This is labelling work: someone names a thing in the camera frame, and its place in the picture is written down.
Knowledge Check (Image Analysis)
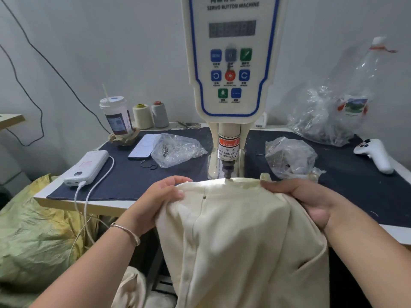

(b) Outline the person's left hand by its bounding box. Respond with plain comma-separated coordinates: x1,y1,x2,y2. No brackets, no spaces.
119,176,193,237

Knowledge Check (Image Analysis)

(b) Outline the person's right hand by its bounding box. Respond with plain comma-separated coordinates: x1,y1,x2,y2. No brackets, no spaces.
260,178,350,236

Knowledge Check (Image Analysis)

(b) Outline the cream fabric garment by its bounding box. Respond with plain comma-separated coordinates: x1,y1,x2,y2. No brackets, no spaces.
155,176,332,308

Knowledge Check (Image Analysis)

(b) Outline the person's right forearm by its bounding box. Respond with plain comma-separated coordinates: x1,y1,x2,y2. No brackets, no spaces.
324,201,411,308

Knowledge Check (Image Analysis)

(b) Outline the person's left forearm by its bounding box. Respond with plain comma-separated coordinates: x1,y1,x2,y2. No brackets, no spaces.
30,221,151,308

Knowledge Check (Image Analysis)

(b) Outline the small crumpled clear plastic bag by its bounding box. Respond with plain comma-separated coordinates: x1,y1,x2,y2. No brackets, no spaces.
265,137,327,182

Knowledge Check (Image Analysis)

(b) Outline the dark blue cloth mat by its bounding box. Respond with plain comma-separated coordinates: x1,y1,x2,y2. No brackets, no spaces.
46,126,411,229

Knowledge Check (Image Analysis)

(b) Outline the plastic bag of metal snaps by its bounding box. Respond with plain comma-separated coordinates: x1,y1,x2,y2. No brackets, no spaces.
150,133,208,169

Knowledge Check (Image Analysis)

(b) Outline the white smartphone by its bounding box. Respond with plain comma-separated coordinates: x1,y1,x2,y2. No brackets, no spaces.
128,134,161,161

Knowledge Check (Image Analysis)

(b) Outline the white box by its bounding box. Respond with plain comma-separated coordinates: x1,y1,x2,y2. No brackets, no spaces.
249,112,269,129

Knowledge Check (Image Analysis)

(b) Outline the large clear bag of buttons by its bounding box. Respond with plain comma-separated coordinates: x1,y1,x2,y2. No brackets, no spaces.
286,83,370,148

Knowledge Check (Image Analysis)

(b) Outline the brown cardboard cup holder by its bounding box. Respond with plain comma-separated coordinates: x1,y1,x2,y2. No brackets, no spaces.
107,126,142,147

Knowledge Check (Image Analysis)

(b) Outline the grey thread spool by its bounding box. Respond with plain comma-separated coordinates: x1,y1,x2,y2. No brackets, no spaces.
151,101,170,129

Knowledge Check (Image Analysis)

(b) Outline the cream thread spool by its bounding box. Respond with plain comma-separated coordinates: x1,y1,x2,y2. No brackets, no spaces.
132,104,154,130

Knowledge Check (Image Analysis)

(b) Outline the white power bank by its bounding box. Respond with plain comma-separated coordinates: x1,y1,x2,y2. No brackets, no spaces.
63,150,110,187

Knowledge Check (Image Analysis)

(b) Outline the takeaway drink cup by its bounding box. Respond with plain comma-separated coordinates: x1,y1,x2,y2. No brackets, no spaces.
99,96,134,137

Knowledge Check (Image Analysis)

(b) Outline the white handheld controller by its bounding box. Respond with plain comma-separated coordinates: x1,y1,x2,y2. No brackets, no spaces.
353,139,395,175

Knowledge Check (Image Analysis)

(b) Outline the cream fabric piece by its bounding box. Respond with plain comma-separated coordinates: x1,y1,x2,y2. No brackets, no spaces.
111,265,178,308

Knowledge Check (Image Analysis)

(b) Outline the cream button press machine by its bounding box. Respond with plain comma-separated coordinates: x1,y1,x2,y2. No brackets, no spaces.
181,0,287,181

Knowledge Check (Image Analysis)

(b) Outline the clear plastic bottle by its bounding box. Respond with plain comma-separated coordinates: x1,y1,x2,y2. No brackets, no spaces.
328,36,398,126

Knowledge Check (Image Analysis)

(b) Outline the green woven sack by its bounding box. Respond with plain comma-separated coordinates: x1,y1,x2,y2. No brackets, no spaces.
0,173,101,308

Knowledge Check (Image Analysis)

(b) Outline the wooden side table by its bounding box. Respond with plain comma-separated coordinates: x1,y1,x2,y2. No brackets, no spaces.
0,114,26,130

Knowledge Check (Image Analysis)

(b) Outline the thin metal bracelet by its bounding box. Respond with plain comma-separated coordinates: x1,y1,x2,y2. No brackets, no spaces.
110,222,141,247

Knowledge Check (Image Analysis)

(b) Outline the white charging cable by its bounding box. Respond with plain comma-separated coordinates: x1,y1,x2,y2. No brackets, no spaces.
84,156,115,246
67,184,108,265

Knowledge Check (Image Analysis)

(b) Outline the black wall cable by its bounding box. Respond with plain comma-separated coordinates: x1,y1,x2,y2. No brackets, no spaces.
0,44,45,147
0,0,112,135

